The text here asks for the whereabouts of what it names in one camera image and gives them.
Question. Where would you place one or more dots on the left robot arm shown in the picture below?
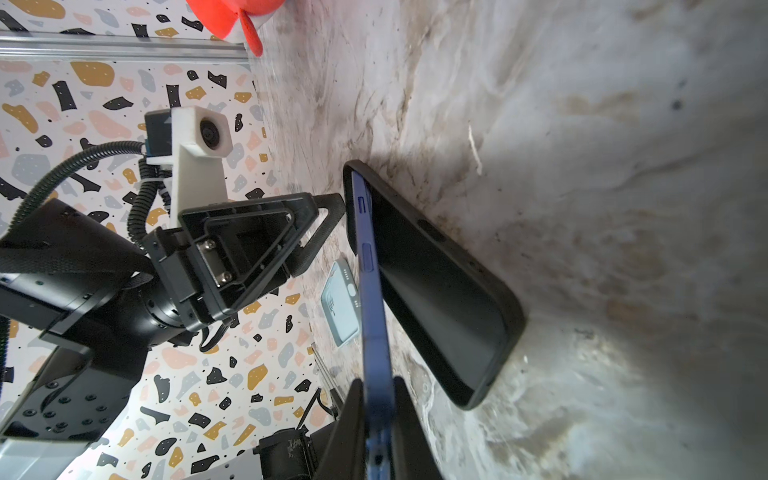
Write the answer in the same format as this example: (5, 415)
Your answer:
(104, 303)

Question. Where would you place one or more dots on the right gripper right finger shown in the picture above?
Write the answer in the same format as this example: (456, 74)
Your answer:
(412, 458)

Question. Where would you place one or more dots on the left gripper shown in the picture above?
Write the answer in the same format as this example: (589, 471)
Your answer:
(228, 255)

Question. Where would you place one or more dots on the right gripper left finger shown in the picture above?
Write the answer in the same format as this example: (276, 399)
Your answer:
(344, 456)

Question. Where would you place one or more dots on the light blue phone case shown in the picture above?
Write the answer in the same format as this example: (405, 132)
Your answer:
(340, 301)

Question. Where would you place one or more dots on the blue smartphone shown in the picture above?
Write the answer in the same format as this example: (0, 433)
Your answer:
(378, 381)

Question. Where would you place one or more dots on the red whale toy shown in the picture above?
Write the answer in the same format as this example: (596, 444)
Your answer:
(236, 21)

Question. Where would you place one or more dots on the black phone case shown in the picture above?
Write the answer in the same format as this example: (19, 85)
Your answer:
(461, 318)

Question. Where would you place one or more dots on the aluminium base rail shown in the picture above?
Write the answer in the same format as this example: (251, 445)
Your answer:
(60, 46)

